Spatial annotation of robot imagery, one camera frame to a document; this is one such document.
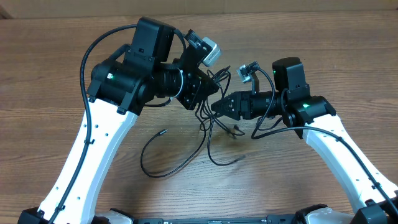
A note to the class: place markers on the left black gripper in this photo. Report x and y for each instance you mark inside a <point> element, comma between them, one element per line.
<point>193,90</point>

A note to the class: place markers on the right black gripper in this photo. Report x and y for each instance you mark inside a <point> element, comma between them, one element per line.
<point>244,106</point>

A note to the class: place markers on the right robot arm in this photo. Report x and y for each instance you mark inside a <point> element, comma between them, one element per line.
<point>289,106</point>

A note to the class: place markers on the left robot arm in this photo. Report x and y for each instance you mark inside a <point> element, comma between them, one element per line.
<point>159,62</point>

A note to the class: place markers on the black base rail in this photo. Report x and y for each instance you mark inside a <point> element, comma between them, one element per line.
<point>214,221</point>

